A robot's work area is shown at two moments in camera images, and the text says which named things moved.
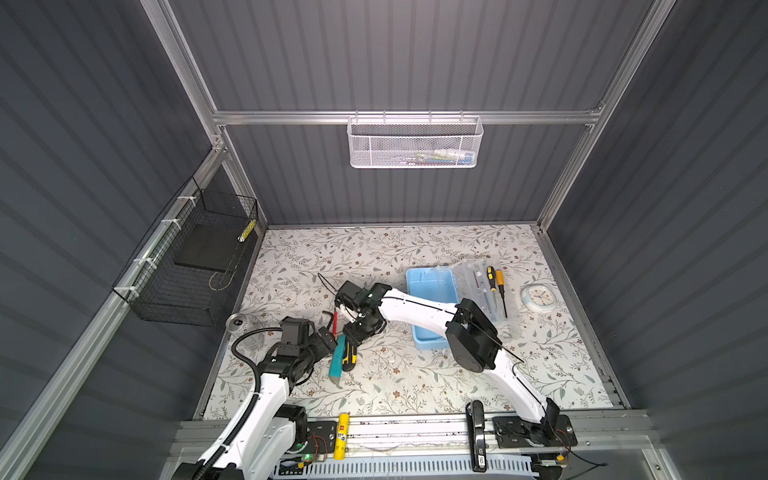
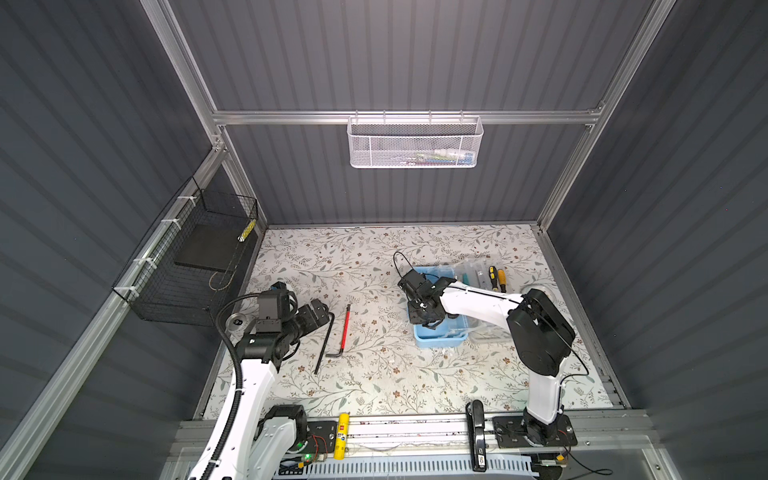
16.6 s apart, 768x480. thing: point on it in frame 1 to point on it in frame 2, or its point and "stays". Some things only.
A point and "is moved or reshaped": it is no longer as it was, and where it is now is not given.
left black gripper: (320, 347) to (309, 322)
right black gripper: (355, 337) to (414, 318)
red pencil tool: (335, 323) is moved or reshaped
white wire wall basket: (415, 142) stays
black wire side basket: (181, 272) stays
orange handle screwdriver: (501, 285) stays
